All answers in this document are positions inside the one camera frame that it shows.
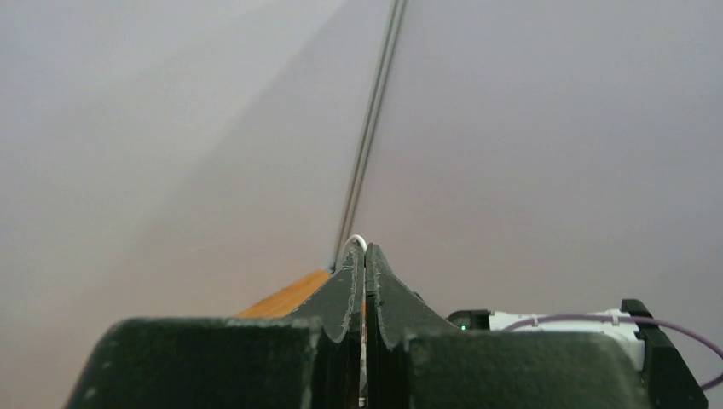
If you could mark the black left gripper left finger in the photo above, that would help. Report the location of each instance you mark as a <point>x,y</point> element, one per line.
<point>309,358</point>

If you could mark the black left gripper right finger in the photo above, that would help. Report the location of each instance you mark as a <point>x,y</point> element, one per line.
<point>418,359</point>

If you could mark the aluminium corner frame post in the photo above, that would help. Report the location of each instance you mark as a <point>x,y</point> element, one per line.
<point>375,102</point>

